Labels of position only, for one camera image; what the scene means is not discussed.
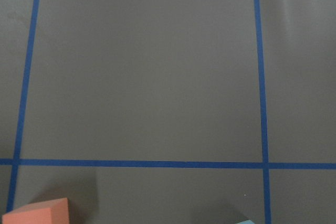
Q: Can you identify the far orange foam block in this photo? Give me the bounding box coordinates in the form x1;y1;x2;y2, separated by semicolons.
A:
2;198;70;224

